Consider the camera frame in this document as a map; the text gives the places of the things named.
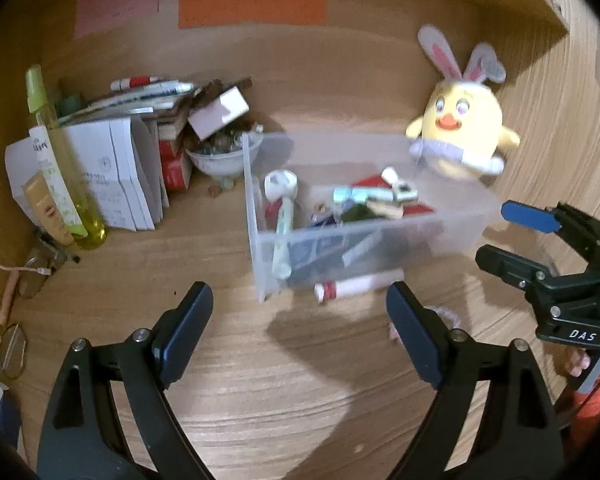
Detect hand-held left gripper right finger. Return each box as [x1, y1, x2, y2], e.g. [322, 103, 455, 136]
[385, 281, 567, 480]

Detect small white cardboard box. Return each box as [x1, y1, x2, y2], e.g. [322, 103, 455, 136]
[187, 86, 251, 140]

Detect pink paper note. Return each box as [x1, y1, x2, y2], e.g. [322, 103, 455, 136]
[75, 0, 163, 38]

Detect white green labelled tube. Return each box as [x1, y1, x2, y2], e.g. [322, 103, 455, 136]
[29, 126, 88, 239]

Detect red box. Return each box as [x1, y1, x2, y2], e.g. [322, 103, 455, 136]
[157, 137, 193, 191]

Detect pink white hair tie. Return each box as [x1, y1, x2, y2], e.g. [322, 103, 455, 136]
[389, 305, 462, 343]

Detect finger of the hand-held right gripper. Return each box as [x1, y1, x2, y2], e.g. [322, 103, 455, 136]
[475, 245, 600, 307]
[501, 201, 600, 267]

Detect small clear bottle white cap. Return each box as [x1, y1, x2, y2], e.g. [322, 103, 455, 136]
[381, 166, 419, 206]

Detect person's right hand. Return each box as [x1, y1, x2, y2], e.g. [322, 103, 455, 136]
[562, 347, 593, 378]

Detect white folded papers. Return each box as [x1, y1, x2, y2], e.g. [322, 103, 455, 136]
[5, 116, 171, 232]

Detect cream small box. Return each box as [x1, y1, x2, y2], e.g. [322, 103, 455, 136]
[366, 201, 407, 219]

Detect gold frame eyeglasses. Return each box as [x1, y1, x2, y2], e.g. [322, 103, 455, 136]
[0, 324, 29, 380]

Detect dark lens eyeglasses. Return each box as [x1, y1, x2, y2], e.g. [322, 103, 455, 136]
[17, 240, 81, 301]

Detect glass bowl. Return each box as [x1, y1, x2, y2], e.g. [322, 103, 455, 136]
[185, 132, 265, 188]

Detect stack of booklets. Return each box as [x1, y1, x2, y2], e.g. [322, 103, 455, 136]
[55, 90, 201, 127]

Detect orange paper note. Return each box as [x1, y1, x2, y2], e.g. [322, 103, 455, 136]
[177, 0, 327, 29]

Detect wooden shelf board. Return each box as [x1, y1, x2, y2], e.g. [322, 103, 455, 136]
[500, 0, 571, 46]

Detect tan stick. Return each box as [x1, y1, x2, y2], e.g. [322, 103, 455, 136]
[0, 272, 21, 326]

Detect yellow hand cream tube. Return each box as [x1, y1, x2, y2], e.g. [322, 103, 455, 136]
[21, 170, 76, 247]

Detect white cable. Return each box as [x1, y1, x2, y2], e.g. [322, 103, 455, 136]
[0, 244, 51, 277]

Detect pale green tube white cap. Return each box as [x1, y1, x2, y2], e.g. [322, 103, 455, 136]
[264, 171, 299, 281]

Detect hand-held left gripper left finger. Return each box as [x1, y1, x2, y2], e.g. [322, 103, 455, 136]
[36, 281, 216, 480]

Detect blue white carton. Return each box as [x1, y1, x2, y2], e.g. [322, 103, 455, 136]
[0, 372, 21, 456]

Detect white green pen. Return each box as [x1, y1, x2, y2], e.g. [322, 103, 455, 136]
[130, 80, 196, 102]

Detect red white marker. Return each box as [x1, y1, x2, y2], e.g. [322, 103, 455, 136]
[314, 269, 406, 305]

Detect yellow chick plush bunny ears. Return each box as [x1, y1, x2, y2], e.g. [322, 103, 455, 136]
[405, 24, 522, 177]

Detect blue card packet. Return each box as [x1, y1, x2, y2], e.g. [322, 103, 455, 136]
[289, 240, 331, 272]

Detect clear plastic storage bin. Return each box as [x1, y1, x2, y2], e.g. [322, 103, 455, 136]
[242, 131, 501, 303]

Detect red capped marker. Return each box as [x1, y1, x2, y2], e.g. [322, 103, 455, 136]
[111, 75, 163, 92]

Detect teal white tube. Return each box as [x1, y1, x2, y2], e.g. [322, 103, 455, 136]
[332, 185, 397, 204]

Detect yellow-green spray bottle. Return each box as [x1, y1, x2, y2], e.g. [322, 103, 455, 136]
[25, 65, 108, 251]

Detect red packet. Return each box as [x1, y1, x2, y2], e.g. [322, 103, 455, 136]
[352, 174, 437, 218]

